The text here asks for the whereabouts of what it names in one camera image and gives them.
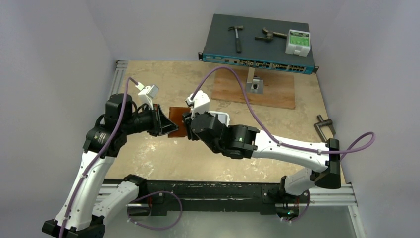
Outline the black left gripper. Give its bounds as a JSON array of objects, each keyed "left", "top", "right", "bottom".
[{"left": 122, "top": 103, "right": 179, "bottom": 136}]

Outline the brown leather card holder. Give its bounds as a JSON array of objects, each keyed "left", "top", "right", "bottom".
[{"left": 168, "top": 107, "right": 191, "bottom": 138}]

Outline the white plastic basket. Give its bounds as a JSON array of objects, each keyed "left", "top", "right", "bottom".
[{"left": 209, "top": 111, "right": 230, "bottom": 126}]

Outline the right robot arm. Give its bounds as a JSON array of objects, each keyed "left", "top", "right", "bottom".
[{"left": 182, "top": 112, "right": 341, "bottom": 202}]

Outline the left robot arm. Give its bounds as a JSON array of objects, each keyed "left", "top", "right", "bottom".
[{"left": 42, "top": 93, "right": 179, "bottom": 238}]

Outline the small hammer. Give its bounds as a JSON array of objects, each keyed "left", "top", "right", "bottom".
[{"left": 228, "top": 25, "right": 244, "bottom": 54}]

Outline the white green electrical module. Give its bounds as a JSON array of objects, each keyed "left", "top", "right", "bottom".
[{"left": 285, "top": 29, "right": 311, "bottom": 57}]

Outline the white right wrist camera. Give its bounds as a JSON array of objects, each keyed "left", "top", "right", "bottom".
[{"left": 186, "top": 90, "right": 210, "bottom": 119}]

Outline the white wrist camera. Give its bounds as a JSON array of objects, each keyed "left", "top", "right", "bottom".
[
  {"left": 186, "top": 90, "right": 210, "bottom": 119},
  {"left": 135, "top": 83, "right": 159, "bottom": 109}
]

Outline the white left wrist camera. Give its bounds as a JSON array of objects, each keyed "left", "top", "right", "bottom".
[{"left": 135, "top": 83, "right": 159, "bottom": 109}]

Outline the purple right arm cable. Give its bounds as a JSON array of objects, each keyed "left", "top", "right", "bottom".
[{"left": 190, "top": 67, "right": 376, "bottom": 155}]

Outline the silver metal stand bracket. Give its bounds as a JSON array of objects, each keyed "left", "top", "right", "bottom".
[{"left": 245, "top": 67, "right": 264, "bottom": 95}]

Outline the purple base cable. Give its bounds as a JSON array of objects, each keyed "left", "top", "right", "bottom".
[{"left": 127, "top": 190, "right": 183, "bottom": 231}]

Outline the aluminium frame rail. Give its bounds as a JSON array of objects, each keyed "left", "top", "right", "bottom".
[{"left": 109, "top": 59, "right": 129, "bottom": 96}]

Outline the blue network switch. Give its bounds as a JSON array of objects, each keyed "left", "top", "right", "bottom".
[{"left": 198, "top": 14, "right": 319, "bottom": 75}]

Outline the metal T-handle tool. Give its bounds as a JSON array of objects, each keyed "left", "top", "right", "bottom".
[{"left": 314, "top": 115, "right": 337, "bottom": 142}]

